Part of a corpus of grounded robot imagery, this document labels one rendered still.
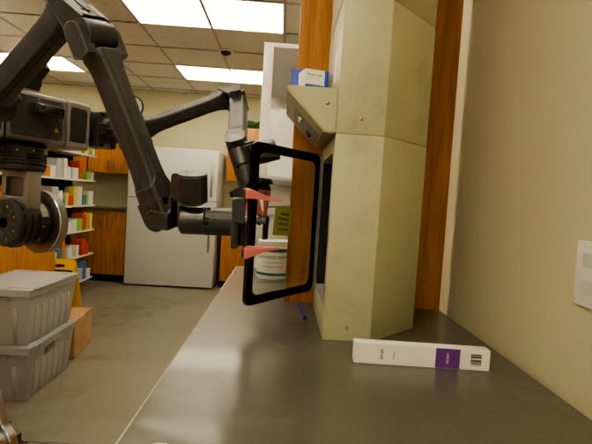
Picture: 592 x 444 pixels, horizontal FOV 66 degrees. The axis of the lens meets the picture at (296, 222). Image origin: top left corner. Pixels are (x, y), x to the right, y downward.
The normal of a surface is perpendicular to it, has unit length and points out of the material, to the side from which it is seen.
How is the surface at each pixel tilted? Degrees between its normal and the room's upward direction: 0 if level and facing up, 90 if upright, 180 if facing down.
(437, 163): 90
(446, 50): 90
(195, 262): 90
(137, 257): 90
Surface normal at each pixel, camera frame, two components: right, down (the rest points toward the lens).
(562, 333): -1.00, -0.06
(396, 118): 0.72, 0.08
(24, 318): 0.03, 0.14
